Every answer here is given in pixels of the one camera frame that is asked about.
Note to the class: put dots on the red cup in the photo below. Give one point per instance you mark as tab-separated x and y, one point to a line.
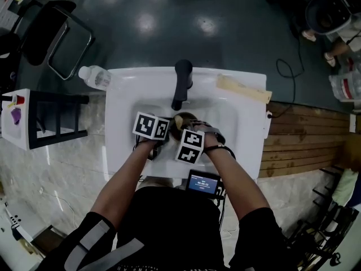
20	100

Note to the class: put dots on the black screen device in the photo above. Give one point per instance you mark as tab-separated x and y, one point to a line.
202	183

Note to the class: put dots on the pack of water bottles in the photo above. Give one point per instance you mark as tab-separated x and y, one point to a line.
347	85

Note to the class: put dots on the white desk with papers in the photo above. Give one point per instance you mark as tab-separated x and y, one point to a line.
11	1

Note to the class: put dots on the black faucet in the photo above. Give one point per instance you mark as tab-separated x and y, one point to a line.
182	83

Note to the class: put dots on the black chair with chrome frame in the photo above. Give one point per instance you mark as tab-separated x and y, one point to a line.
42	32

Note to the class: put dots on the brown bowl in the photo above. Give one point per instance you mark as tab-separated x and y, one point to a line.
174	134

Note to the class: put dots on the black wheeled cart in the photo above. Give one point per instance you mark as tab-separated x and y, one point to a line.
324	241

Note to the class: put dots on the grey bucket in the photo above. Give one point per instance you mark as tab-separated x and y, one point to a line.
316	13

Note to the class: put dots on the wooden plank platform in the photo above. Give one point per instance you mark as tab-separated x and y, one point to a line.
301	140

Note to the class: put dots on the white power strip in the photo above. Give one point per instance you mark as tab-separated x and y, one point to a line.
17	222

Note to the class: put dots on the purple cloth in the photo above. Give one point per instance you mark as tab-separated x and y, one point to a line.
16	115

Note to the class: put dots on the black slatted rack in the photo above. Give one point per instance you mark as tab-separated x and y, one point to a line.
59	117

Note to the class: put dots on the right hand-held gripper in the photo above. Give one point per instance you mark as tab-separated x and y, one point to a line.
189	146

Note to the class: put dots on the white wall plate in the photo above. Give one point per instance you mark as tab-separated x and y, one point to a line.
352	123

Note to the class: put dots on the person's black shirt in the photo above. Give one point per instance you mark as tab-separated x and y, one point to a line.
175	230

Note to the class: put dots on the light green cloth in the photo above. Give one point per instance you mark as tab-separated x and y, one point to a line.
345	186

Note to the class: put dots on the person's right forearm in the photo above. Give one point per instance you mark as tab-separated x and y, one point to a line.
234	176

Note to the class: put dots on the tan scrubbing sponge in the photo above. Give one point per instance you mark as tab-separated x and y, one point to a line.
178	121

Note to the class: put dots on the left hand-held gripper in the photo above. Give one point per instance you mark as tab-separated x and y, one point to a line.
148	126

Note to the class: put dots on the clear plastic bottle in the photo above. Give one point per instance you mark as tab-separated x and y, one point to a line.
94	76

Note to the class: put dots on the black metal shelf rack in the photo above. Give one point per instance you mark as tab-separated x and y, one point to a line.
327	185

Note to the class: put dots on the person's left forearm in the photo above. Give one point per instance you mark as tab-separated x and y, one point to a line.
124	179

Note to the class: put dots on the white sink basin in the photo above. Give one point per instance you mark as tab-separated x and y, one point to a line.
127	100

